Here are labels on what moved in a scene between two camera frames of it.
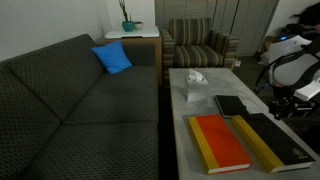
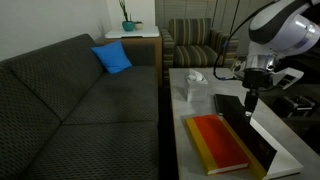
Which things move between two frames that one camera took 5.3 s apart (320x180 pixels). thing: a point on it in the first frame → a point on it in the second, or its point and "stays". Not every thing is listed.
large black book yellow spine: (276, 145) → (270, 161)
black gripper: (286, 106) → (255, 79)
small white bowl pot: (139, 25) stays
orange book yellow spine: (217, 145) stays
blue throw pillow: (112, 56) stays
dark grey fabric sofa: (63, 116) stays
